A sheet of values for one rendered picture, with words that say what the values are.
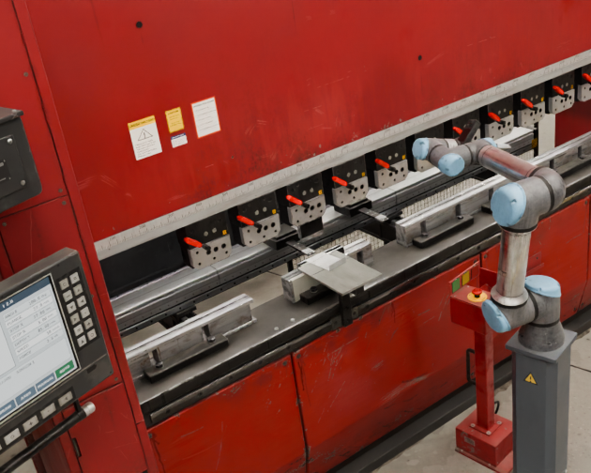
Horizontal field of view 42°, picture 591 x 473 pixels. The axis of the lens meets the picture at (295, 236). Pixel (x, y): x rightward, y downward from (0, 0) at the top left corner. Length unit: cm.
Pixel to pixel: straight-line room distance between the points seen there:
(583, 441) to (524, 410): 71
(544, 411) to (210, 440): 115
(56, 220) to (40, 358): 39
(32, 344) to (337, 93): 138
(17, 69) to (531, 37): 214
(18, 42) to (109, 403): 104
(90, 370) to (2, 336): 27
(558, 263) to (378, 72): 142
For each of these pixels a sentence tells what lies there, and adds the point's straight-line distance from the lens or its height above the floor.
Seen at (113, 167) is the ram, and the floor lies 161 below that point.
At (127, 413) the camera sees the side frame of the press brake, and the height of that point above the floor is 94.
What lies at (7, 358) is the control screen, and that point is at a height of 145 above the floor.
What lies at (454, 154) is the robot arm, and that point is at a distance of 262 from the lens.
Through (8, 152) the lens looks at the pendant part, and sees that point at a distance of 176.
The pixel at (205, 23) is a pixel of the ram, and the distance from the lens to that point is 239.
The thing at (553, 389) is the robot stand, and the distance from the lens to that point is 279.
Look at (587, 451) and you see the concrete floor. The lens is 351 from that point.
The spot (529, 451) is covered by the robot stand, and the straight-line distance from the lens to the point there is 299.
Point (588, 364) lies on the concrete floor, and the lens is 397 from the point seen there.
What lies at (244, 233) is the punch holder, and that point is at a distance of 260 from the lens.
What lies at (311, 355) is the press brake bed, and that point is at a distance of 284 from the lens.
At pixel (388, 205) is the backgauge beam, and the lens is 337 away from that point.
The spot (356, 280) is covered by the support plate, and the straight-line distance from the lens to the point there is 270.
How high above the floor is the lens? 236
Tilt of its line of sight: 27 degrees down
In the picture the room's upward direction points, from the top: 9 degrees counter-clockwise
